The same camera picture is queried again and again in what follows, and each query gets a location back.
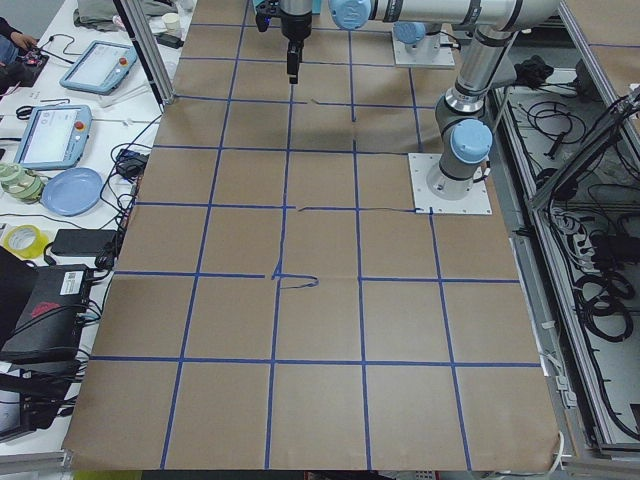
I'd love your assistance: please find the white paper cup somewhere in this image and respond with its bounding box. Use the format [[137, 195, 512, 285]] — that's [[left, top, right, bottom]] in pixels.
[[162, 12, 181, 37]]

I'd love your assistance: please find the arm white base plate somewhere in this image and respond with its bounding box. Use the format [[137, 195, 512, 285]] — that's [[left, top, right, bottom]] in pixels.
[[408, 153, 492, 215], [392, 33, 455, 70]]

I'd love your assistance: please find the lower teach pendant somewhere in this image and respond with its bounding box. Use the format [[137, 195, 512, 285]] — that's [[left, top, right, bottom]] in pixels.
[[14, 105, 93, 171]]

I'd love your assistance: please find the black flat adapter brick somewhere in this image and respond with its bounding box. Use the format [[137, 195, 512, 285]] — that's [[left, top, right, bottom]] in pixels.
[[50, 229, 116, 257]]

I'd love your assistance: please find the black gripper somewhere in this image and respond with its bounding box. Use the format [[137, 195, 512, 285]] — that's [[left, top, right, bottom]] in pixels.
[[279, 0, 313, 84]]

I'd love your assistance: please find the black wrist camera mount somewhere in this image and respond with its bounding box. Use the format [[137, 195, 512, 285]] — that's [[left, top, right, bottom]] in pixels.
[[254, 0, 281, 33]]

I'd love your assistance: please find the teach pendant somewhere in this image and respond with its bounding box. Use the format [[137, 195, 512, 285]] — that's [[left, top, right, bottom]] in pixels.
[[14, 105, 93, 171], [59, 41, 138, 95]]

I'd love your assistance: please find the upper teach pendant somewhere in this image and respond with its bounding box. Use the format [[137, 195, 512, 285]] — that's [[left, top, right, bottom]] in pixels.
[[59, 41, 138, 95]]

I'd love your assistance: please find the green tape rolls stack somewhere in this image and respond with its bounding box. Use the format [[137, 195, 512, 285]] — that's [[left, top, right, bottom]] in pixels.
[[1, 163, 45, 204]]

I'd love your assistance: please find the blue plate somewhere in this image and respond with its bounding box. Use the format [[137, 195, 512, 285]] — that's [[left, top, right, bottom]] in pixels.
[[41, 167, 103, 216]]

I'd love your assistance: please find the person hand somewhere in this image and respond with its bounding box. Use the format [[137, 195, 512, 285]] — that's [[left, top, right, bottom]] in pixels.
[[9, 31, 38, 51]]

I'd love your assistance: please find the aluminium frame post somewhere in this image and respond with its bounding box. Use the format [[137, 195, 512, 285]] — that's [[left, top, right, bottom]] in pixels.
[[113, 0, 175, 106]]

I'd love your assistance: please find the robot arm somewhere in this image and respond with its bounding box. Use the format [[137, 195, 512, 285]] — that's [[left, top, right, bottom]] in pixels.
[[392, 21, 442, 54], [329, 1, 558, 200]]

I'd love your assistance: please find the yellow tape roll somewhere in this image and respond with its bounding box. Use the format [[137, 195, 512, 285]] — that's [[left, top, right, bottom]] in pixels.
[[2, 225, 49, 260]]

